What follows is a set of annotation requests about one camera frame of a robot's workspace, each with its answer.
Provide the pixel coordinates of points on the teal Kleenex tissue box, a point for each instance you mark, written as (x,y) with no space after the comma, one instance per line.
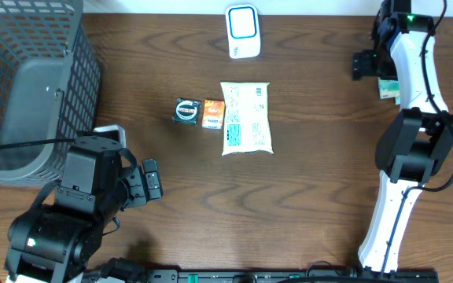
(389,89)

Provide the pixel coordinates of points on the white barcode scanner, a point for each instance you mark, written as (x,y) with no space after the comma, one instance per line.
(243,31)

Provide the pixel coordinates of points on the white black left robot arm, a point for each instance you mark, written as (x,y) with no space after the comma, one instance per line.
(55,238)

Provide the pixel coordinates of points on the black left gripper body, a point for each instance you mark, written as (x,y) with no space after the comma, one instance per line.
(151,179)

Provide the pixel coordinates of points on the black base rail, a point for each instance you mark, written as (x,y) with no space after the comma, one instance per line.
(316,274)

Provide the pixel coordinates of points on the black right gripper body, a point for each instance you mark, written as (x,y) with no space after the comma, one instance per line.
(375,61)

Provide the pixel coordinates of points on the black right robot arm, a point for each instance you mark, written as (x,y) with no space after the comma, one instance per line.
(415,153)

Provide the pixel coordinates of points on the wet wipes pack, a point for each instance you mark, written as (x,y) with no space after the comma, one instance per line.
(246,124)

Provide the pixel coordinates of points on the grey plastic mesh basket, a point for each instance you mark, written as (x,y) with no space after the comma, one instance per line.
(49,83)

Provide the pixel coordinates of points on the round sticker item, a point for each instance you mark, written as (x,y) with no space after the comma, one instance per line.
(187,111)

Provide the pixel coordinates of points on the orange Kleenex tissue pack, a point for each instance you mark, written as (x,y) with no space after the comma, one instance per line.
(213,114)

